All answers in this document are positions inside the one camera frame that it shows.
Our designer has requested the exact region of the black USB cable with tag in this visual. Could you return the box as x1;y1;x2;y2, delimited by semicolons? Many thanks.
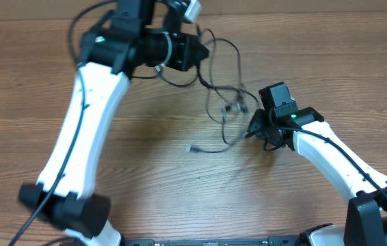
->
185;27;261;154

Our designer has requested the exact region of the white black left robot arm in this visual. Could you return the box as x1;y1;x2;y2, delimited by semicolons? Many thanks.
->
18;1;209;245

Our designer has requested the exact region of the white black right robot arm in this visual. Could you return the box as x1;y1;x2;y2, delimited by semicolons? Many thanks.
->
246;82;387;246

